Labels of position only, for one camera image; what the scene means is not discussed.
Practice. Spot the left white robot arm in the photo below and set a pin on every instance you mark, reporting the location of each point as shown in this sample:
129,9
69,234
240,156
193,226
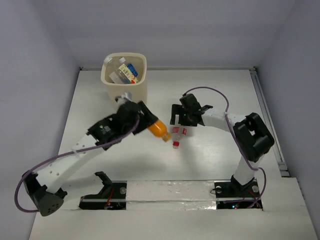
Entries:
45,186

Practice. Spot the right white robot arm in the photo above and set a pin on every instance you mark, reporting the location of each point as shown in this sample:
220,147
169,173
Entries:
249,132

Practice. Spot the blue label water bottle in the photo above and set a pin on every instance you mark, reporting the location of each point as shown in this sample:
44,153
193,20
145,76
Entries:
132,69

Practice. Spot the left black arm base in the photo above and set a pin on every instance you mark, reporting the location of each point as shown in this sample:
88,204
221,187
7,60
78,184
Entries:
112,196

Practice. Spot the silver foil tape strip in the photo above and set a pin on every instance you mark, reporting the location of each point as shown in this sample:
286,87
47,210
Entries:
175,195

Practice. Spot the orange juice bottle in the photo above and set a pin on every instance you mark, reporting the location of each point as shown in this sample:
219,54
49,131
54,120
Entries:
159,130

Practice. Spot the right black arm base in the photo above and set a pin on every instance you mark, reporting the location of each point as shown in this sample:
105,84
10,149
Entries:
231,195

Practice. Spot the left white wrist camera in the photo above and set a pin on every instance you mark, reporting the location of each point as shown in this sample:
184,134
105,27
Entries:
125,97

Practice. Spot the aluminium side rail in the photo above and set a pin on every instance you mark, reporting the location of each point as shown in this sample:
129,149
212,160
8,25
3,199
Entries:
284,171

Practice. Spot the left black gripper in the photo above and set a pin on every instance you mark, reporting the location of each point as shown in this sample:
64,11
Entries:
142,119

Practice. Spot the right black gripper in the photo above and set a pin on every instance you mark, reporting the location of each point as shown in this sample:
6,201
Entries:
177,109

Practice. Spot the clear plastic bottle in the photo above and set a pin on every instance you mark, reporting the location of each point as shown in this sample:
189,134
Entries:
112,70

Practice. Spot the white fruit label bottle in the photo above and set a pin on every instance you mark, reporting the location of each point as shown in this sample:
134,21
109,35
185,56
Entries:
126,76

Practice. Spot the red label clear bottle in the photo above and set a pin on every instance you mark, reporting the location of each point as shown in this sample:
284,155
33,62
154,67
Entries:
178,132

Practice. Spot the beige plastic waste bin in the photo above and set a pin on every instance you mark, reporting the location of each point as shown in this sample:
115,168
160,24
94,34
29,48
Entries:
138,90

